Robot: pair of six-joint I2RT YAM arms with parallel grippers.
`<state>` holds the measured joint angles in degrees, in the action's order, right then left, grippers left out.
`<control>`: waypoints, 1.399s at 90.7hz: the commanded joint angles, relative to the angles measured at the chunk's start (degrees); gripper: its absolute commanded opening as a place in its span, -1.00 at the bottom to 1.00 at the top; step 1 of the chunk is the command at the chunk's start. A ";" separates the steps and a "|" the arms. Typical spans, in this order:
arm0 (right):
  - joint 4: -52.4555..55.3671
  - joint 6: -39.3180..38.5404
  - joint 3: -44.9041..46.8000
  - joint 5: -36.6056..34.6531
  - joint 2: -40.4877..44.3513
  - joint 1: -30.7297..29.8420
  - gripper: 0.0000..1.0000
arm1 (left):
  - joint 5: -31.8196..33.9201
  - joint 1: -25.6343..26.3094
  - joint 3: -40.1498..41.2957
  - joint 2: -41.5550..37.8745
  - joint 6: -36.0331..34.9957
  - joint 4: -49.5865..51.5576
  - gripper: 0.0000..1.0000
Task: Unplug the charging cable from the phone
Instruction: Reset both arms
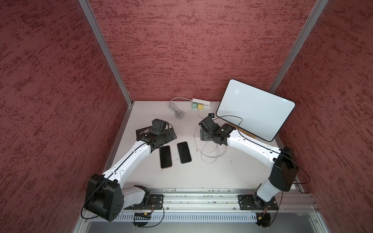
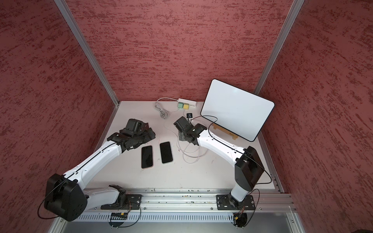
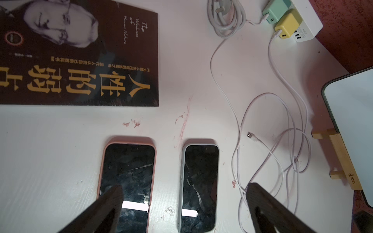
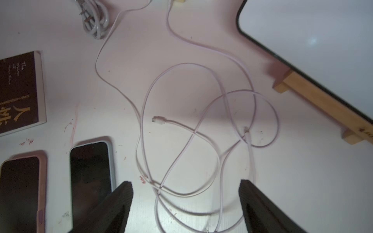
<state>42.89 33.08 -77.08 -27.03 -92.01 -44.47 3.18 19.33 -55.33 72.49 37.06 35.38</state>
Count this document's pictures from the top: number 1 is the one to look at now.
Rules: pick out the right corner aluminium post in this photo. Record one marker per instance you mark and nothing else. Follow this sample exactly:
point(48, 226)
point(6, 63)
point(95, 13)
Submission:
point(304, 33)

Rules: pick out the white power strip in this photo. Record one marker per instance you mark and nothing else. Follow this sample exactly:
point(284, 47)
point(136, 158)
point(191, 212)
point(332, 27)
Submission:
point(202, 102)

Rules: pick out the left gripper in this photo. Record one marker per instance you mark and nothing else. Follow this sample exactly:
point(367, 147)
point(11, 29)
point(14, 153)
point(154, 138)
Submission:
point(169, 138)

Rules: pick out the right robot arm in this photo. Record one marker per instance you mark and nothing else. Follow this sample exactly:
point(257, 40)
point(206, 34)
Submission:
point(282, 162)

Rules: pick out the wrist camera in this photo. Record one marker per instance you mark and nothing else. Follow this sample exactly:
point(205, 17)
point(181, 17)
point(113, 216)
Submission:
point(208, 124)
point(158, 126)

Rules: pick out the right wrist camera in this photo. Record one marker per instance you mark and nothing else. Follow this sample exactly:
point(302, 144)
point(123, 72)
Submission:
point(208, 124)

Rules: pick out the left corner aluminium post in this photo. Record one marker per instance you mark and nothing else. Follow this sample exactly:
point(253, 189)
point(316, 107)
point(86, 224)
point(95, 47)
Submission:
point(92, 21)

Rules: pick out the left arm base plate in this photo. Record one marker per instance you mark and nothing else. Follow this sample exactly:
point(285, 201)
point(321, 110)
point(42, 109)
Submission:
point(155, 202)

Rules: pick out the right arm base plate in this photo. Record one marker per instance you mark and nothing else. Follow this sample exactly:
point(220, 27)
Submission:
point(253, 203)

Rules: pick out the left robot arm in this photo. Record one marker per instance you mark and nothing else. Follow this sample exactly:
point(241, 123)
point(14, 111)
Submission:
point(105, 194)

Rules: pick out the white board tablet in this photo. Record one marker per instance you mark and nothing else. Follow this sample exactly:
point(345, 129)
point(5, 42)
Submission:
point(256, 111)

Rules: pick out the green-edged black phone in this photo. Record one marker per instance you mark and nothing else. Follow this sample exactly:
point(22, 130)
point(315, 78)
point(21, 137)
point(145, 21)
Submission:
point(184, 152)

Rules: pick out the wooden stand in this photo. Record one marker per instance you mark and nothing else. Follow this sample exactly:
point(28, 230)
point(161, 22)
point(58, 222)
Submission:
point(246, 133)

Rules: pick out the aluminium rail frame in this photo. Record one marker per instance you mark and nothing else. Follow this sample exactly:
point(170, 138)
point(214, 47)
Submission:
point(214, 211)

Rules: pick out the dark book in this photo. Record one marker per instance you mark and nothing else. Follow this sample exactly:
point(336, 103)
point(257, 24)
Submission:
point(140, 133)

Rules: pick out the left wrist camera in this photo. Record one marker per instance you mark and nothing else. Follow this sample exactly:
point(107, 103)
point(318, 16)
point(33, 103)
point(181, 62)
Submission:
point(158, 126)

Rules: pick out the corner aluminium post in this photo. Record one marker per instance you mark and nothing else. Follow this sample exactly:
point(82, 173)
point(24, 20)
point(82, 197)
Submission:
point(92, 21)
point(304, 33)

